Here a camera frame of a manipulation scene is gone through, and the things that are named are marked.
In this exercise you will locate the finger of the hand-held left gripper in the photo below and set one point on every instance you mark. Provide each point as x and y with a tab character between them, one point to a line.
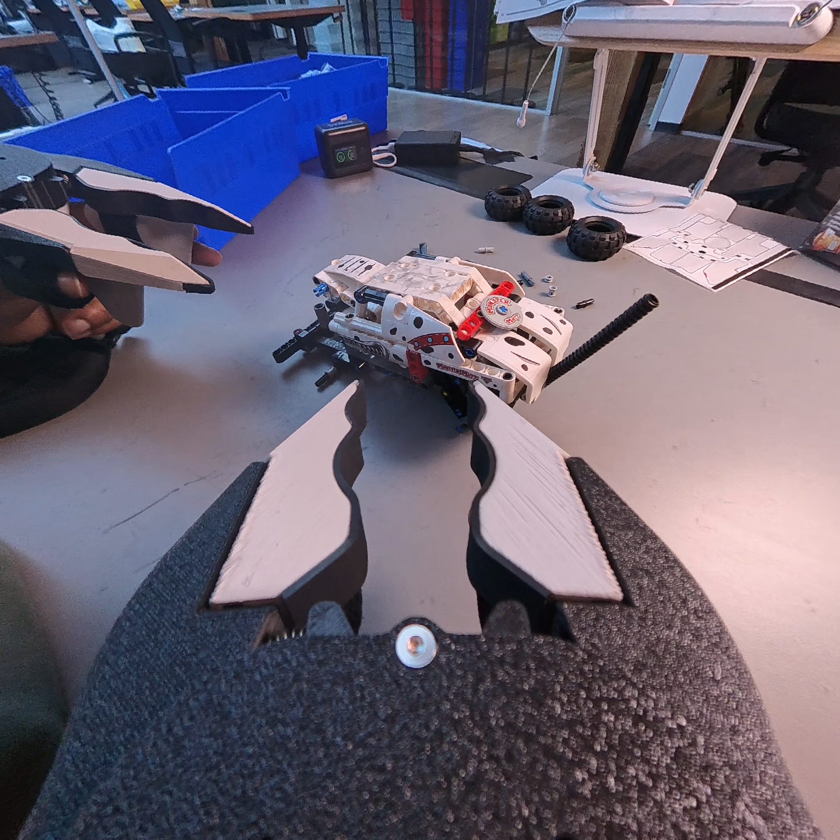
145	197
105	250

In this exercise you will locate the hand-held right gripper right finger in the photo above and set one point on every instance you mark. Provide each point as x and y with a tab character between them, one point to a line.
545	525

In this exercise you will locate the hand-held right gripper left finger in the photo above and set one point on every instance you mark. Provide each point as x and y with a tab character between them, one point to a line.
295	525

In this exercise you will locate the white brick-built truck model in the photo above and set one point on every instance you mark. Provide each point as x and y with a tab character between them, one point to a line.
433	302

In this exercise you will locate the person's left forearm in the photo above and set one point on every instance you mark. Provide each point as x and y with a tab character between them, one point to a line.
40	387

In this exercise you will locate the grey desk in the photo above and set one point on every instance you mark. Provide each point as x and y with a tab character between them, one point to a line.
735	433

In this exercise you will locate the black desk mat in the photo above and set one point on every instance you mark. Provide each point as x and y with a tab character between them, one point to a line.
460	175

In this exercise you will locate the person's left hand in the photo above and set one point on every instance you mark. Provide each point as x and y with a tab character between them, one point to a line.
53	322

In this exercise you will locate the black device green display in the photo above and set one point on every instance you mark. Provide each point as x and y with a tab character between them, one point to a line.
344	151

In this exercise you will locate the loose small building parts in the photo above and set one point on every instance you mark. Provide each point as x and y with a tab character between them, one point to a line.
536	281

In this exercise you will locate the black power adapter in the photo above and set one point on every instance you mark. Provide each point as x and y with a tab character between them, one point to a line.
428	147

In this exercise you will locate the black knobby toy tyre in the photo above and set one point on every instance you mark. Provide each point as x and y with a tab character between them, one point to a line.
507	201
549	213
596	238

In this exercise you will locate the white sticker sheet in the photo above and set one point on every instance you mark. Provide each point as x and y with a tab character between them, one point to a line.
709	250

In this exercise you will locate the white book stand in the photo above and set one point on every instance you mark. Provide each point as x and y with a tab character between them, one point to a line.
630	197

